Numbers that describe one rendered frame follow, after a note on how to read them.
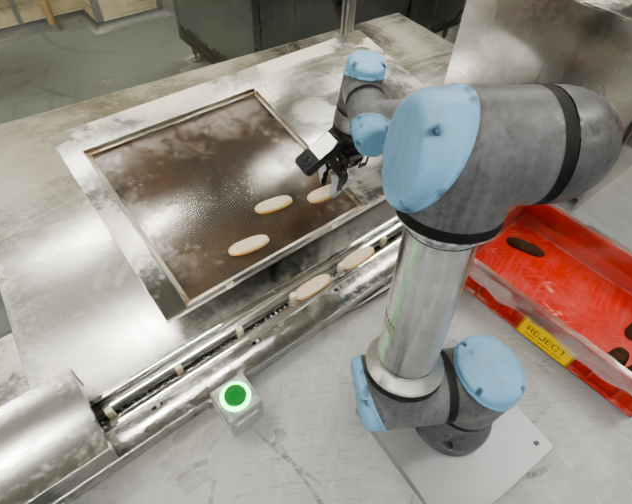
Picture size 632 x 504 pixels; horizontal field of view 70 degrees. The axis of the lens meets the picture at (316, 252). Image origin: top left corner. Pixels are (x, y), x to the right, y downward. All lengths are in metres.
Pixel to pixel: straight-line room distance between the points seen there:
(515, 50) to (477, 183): 0.99
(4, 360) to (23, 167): 0.63
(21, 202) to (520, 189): 1.27
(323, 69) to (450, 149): 1.16
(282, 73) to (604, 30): 0.84
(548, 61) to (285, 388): 1.01
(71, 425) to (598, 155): 0.84
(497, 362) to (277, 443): 0.43
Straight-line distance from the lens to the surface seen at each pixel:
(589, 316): 1.23
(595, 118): 0.48
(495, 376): 0.75
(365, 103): 0.82
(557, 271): 1.28
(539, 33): 1.36
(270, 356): 0.94
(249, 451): 0.92
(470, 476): 0.93
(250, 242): 1.05
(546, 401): 1.07
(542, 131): 0.45
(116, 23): 4.34
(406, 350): 0.61
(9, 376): 1.13
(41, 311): 1.18
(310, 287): 1.03
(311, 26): 2.96
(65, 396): 0.93
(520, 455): 0.98
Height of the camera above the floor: 1.70
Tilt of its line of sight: 50 degrees down
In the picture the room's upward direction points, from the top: 3 degrees clockwise
